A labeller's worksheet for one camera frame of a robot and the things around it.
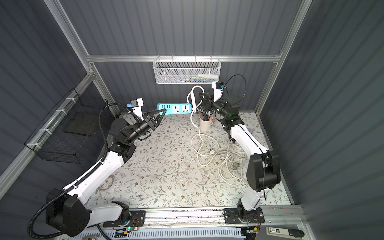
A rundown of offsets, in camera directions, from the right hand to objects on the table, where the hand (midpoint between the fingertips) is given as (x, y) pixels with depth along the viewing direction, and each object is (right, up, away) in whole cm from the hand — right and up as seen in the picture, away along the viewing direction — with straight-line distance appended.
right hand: (202, 93), depth 74 cm
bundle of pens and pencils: (+5, -9, +34) cm, 35 cm away
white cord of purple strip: (+10, -44, +13) cm, 47 cm away
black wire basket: (-66, -19, 0) cm, 68 cm away
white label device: (+36, -64, -8) cm, 74 cm away
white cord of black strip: (+13, -38, +18) cm, 45 cm away
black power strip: (+22, -26, +27) cm, 43 cm away
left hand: (-16, -10, -10) cm, 22 cm away
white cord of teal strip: (+10, -25, +30) cm, 41 cm away
